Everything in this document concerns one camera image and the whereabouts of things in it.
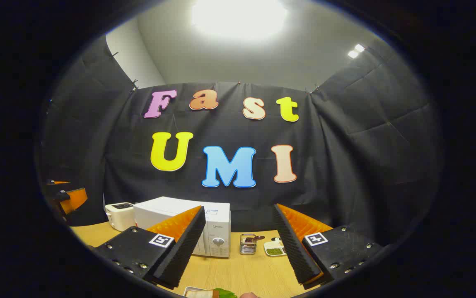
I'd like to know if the small ceiling light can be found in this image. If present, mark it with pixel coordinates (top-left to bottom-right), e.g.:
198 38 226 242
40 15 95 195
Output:
348 43 366 59

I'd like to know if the metal utensil holder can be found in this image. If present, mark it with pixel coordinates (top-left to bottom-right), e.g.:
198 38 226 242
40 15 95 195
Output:
239 234 257 255

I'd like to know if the white food tray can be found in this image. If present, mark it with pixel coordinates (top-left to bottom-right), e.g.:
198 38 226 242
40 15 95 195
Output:
183 286 217 298

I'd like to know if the white divided condiment dish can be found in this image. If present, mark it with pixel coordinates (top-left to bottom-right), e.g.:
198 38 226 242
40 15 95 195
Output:
264 238 288 257

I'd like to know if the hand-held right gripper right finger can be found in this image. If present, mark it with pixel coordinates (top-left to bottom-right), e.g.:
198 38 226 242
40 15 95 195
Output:
273 203 384 286

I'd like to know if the white toaster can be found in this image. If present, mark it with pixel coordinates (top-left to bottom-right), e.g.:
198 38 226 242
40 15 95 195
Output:
104 202 136 232

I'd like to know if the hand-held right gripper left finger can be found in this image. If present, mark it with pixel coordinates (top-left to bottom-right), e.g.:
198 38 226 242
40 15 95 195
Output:
91 206 206 290

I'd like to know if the large ceiling light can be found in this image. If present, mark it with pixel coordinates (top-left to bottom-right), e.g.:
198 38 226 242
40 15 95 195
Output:
191 0 288 40

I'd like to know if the white microwave oven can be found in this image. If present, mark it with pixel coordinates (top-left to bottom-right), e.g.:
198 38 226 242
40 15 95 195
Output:
133 196 232 258

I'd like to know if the black backdrop cloth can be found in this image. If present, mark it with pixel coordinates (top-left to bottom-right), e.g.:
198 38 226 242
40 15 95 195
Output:
39 35 443 249

